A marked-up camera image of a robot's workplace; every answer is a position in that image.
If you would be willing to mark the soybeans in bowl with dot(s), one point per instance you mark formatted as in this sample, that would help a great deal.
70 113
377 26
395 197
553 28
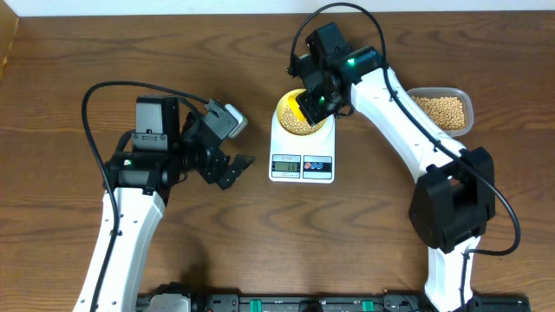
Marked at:
292 124

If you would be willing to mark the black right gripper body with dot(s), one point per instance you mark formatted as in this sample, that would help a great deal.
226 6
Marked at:
319 104

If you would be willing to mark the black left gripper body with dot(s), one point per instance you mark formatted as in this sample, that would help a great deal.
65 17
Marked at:
196 155

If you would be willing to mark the yellow bowl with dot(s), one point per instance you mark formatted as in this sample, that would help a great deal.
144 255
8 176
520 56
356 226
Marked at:
284 102

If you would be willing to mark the yellow measuring scoop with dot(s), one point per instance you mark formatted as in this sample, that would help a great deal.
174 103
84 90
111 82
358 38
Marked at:
295 108

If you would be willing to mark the clear plastic container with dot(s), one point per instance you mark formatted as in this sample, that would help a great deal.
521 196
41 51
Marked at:
437 92

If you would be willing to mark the white digital kitchen scale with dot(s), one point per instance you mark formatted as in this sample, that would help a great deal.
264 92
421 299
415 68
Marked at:
303 158

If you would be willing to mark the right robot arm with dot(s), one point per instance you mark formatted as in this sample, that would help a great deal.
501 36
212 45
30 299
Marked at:
451 203

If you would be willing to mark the soybeans in container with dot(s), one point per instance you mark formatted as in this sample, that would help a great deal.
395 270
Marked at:
446 112

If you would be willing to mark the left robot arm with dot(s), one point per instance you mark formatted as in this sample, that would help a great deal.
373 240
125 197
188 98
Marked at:
147 162

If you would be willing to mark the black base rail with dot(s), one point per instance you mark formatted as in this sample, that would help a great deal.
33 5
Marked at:
180 297

